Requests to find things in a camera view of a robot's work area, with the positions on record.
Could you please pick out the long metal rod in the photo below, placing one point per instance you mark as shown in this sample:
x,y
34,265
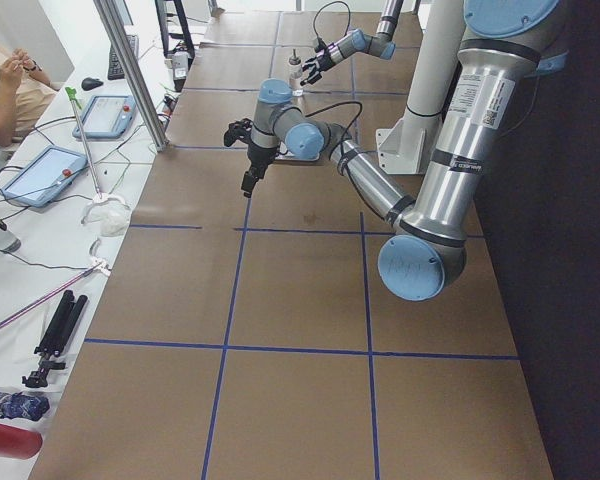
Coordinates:
x,y
71,94

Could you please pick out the blue teach pendant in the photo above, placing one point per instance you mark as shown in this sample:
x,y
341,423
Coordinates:
x,y
107,117
45,177

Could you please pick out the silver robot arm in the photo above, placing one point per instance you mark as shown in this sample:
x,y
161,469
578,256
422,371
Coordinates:
x,y
379,45
422,179

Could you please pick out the aluminium frame post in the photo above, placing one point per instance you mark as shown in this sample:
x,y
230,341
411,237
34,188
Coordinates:
x,y
114,28

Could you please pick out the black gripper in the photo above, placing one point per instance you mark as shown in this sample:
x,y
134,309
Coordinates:
x,y
257,158
323,58

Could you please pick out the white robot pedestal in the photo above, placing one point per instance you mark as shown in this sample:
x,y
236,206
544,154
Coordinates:
x,y
408,146

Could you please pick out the blue folded umbrella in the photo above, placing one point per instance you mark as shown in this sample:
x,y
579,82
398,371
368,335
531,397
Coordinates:
x,y
22,406

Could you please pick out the silver kitchen scale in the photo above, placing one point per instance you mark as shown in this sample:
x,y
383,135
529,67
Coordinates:
x,y
288,156

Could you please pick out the black computer mouse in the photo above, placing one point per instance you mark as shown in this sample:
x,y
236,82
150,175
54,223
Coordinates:
x,y
90,83

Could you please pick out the red bottle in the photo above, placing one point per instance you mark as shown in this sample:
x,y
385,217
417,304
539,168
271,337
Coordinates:
x,y
19,443

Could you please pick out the near blue teach pendant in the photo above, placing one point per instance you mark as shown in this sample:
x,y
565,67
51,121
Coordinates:
x,y
45,177

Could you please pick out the black tripod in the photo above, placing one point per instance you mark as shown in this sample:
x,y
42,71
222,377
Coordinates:
x,y
55,339

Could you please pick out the white crumpled cloth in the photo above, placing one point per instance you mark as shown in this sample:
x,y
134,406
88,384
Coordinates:
x,y
111,213

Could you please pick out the clear sauce bottle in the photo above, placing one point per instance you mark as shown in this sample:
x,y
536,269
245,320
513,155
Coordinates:
x,y
295,72

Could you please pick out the far blue teach pendant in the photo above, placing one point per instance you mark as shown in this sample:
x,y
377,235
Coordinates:
x,y
107,117

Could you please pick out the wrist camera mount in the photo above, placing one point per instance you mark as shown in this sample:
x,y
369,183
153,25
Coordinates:
x,y
239,130

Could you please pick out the seated person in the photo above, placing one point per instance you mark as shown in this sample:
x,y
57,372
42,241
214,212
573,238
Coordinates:
x,y
26,92

